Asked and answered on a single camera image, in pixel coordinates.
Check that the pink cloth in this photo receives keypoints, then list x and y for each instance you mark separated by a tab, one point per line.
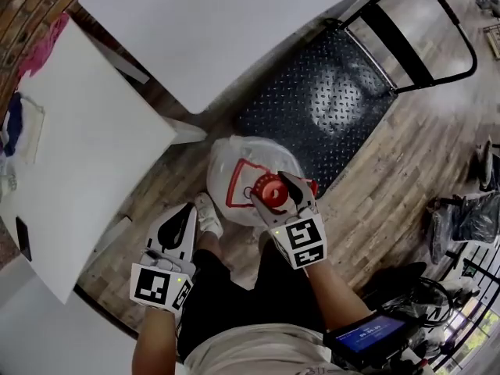
41	53

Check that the person's right forearm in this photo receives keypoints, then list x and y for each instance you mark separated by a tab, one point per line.
336	299

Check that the wooden framed board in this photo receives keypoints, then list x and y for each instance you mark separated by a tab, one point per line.
494	41

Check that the dark blue cloth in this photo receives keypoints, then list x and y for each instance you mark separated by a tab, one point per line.
12	123

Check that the clear water jug red cap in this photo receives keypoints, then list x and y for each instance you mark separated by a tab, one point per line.
234	158

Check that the black metal rack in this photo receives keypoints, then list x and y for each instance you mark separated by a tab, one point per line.
474	279

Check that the black platform cart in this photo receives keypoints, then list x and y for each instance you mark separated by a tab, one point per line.
312	92

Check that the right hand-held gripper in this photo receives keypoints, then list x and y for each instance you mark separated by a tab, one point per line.
304	240

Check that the black device with blue screen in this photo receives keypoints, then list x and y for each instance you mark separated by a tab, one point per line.
367	334

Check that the person's left forearm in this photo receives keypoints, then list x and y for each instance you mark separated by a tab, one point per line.
154	340

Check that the person's left leg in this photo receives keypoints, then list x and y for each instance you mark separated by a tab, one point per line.
207	242

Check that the person's beige shirt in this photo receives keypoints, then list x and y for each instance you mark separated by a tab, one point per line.
254	350

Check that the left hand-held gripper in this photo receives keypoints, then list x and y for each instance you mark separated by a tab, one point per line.
152	283

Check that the white table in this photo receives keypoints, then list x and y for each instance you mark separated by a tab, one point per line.
86	151
215	33
47	334

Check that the black phone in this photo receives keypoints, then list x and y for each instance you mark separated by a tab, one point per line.
24	238

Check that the black office chair base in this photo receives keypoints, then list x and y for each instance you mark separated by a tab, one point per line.
486	162

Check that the black plastic bags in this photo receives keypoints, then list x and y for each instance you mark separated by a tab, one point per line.
468	221

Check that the clear plastic wrap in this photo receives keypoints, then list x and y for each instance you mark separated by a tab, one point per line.
7	178

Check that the person's black shorts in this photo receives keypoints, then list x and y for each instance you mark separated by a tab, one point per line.
218	307

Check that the person's white shoe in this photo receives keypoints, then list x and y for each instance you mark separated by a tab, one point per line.
207	213

